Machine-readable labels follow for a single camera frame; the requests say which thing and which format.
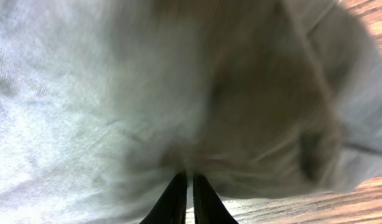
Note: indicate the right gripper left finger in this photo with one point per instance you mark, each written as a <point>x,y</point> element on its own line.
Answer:
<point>171,206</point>

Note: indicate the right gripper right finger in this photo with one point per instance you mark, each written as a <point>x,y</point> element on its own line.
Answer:
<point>208,208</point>

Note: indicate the grey shorts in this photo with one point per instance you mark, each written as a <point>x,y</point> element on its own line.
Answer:
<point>102,103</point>

